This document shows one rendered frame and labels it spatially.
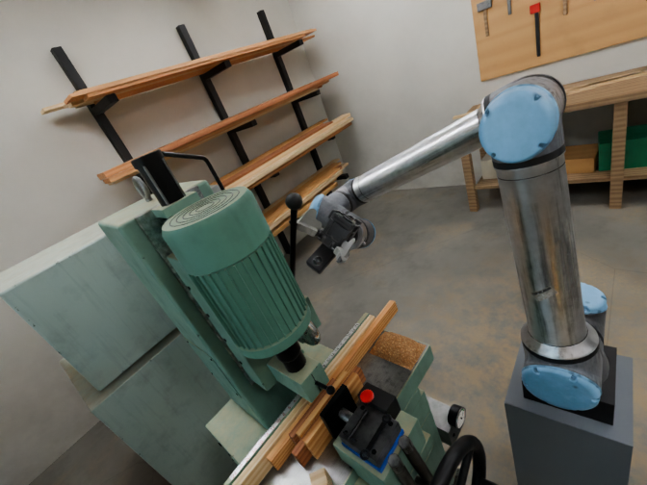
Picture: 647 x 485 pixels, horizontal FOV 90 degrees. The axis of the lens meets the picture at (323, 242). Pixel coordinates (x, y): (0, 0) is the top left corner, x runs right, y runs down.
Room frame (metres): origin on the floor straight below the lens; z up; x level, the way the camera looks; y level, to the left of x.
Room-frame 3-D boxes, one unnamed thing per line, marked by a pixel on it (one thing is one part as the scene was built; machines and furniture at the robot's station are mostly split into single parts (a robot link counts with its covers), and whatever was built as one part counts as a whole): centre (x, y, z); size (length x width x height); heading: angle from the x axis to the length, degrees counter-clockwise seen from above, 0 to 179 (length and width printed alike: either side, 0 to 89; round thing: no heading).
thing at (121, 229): (0.82, 0.35, 1.16); 0.22 x 0.22 x 0.72; 38
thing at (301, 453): (0.54, 0.14, 0.92); 0.26 x 0.02 x 0.05; 128
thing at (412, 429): (0.43, 0.06, 0.91); 0.15 x 0.14 x 0.09; 128
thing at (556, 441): (0.61, -0.55, 0.27); 0.30 x 0.30 x 0.55; 42
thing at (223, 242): (0.59, 0.17, 1.35); 0.18 x 0.18 x 0.31
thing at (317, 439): (0.53, 0.13, 0.93); 0.20 x 0.02 x 0.07; 128
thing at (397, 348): (0.67, -0.08, 0.92); 0.14 x 0.09 x 0.04; 38
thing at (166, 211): (0.70, 0.26, 1.53); 0.08 x 0.08 x 0.17; 38
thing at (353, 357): (0.65, 0.09, 0.92); 0.56 x 0.02 x 0.04; 128
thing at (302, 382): (0.60, 0.18, 1.03); 0.14 x 0.07 x 0.09; 38
